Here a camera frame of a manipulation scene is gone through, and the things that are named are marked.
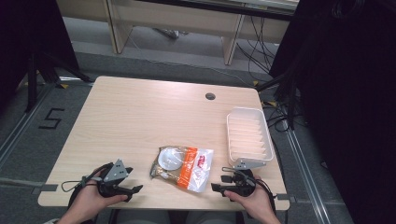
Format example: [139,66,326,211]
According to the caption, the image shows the black tripod stand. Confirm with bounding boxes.
[25,50,95,114]

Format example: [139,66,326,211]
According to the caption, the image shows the black stand legs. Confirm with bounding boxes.
[256,66,297,131]

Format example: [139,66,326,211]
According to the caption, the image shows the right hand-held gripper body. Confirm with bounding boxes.
[231,159,268,198]

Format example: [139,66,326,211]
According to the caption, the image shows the metal floor rail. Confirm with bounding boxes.
[284,127,332,224]
[0,83,58,171]

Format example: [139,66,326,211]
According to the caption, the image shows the black floor cable bundle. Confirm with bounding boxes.
[261,98,291,133]

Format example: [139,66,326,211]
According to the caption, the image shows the clear plastic bag orange label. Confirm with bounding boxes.
[149,145,215,194]

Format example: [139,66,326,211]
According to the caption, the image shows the light wooden desk frame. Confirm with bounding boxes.
[55,0,301,66]

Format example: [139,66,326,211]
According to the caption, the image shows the white ribbed plastic tray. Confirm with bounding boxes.
[226,106,276,171]

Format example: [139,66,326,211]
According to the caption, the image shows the right hand-held gripper cable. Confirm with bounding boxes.
[254,177,278,217]

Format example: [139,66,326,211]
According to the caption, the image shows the person's left hand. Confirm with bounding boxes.
[58,176,129,224]

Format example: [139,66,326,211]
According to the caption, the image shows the black hanging cables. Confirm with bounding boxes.
[235,14,278,76]

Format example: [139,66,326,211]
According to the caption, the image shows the person's right hand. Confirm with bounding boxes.
[223,175,282,224]

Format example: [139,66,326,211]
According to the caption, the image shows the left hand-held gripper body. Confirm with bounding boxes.
[96,159,130,199]

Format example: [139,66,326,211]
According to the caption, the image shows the black curtain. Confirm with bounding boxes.
[268,0,396,224]
[0,0,80,113]

